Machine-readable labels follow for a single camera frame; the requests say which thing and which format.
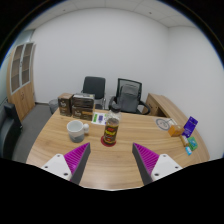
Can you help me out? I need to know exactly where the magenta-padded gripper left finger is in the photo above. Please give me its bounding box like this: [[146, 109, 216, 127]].
[[40, 142, 92, 185]]

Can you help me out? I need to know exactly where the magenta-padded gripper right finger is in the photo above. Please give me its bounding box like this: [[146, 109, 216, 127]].
[[131, 143, 184, 186]]

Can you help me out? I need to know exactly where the black-capped yellow drink bottle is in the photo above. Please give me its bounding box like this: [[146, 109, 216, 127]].
[[103, 103, 123, 146]]

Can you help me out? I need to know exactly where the small blue item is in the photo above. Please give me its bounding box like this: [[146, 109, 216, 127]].
[[184, 145, 193, 157]]

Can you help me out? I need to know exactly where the small green box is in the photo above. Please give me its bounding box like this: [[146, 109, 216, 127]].
[[187, 136, 199, 152]]

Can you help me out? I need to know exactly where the small orange box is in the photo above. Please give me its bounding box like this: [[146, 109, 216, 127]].
[[167, 124, 185, 138]]

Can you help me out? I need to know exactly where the white and grey mug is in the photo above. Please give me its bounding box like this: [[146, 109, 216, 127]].
[[66, 119, 90, 144]]

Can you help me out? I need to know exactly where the round grey disc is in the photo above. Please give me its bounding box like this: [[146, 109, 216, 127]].
[[155, 117, 172, 131]]

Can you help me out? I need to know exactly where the purple package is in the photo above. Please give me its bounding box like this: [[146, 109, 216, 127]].
[[181, 115, 199, 139]]

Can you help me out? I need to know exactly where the flat brown box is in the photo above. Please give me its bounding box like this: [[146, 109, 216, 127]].
[[71, 105, 95, 122], [72, 93, 96, 109]]

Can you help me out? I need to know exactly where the grey waste bin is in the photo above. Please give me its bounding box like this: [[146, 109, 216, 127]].
[[48, 98, 60, 115]]

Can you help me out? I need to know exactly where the black sofa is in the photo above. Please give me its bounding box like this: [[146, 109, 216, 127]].
[[0, 102, 24, 160]]

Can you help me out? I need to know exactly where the tall brown box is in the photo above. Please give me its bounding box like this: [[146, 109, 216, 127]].
[[57, 92, 74, 117]]

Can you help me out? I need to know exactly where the white printed leaflet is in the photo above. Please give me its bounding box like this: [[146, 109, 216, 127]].
[[91, 111, 108, 126]]

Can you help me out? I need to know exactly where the black mesh office chair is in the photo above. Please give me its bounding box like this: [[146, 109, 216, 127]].
[[108, 77, 152, 116]]

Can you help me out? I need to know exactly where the grey backpack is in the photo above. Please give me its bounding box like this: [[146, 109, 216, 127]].
[[118, 84, 141, 114]]

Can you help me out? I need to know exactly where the wooden shelf cabinet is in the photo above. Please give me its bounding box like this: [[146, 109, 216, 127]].
[[5, 41, 36, 122]]

